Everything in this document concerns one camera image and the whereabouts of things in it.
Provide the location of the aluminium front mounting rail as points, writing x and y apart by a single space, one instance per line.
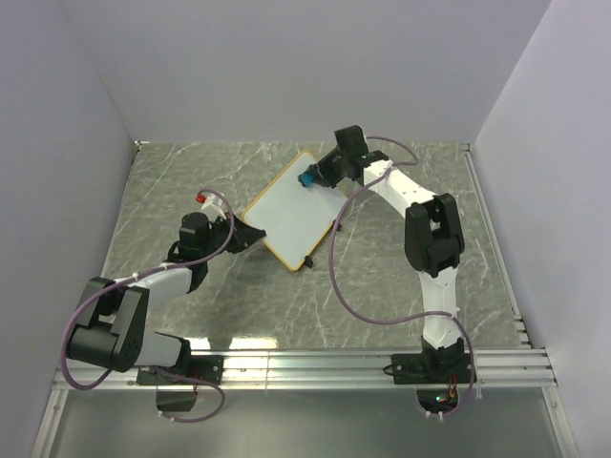
314 404

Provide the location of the blue whiteboard eraser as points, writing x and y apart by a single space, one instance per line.
306 179

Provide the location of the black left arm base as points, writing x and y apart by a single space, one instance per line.
208 368

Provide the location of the yellow framed whiteboard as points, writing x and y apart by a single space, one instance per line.
295 218

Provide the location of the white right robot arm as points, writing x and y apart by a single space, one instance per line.
433 241

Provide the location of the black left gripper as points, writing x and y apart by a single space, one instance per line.
244 237

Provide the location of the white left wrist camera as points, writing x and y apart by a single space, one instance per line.
212 205

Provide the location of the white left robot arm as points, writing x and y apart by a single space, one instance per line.
108 326

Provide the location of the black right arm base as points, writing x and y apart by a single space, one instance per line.
415 369

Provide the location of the aluminium right side rail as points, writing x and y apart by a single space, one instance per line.
525 341

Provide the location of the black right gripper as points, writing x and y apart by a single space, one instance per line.
321 179

